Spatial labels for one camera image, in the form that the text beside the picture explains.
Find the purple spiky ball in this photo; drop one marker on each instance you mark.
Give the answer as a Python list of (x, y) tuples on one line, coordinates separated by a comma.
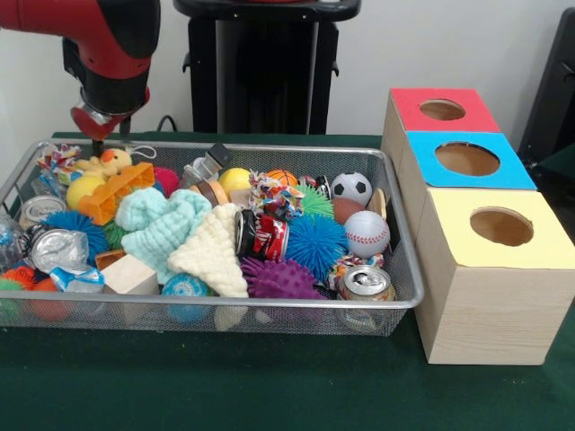
[(278, 278)]

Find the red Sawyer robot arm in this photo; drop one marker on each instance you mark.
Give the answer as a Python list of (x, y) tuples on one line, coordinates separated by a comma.
[(112, 49)]

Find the wooden box with three holes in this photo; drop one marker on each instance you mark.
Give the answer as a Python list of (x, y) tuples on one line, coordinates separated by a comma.
[(489, 305)]

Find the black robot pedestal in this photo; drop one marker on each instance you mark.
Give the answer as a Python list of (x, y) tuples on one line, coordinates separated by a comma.
[(265, 67)]

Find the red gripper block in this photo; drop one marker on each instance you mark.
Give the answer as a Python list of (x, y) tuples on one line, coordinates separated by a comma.
[(96, 125)]

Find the yellow ball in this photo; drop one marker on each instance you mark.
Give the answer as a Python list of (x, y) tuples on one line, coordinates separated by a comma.
[(81, 190)]

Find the black stand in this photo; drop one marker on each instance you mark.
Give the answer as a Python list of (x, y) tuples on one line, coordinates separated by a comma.
[(552, 90)]

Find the silver mesh bin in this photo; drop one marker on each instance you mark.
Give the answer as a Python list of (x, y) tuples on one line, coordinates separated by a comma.
[(292, 323)]

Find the small soccer ball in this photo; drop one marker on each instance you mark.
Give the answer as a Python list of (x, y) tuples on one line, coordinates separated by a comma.
[(352, 188)]

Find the white baseball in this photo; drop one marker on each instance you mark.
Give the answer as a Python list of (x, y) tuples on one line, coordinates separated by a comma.
[(366, 233)]

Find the silver drink can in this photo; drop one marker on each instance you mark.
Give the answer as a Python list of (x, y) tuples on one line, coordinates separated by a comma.
[(366, 280)]

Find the orange toy building brick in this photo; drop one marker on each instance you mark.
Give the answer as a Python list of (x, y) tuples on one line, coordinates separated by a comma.
[(117, 190)]

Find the yellow plush toy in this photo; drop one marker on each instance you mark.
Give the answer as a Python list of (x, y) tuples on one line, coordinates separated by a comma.
[(110, 162)]

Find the cream knit cloth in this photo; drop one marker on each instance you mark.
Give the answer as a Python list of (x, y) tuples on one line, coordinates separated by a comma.
[(211, 256)]

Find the large dark green tablecloth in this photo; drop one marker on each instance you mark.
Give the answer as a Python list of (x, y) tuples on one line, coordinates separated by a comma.
[(269, 386)]

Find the blue spiky ball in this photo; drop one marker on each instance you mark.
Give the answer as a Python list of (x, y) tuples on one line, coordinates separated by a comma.
[(314, 242)]

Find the small dark green tablecloth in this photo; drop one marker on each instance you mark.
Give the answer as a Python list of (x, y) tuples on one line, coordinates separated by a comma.
[(561, 164)]

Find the mint knit cloth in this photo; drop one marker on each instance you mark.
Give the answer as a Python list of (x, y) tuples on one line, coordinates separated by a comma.
[(157, 224)]

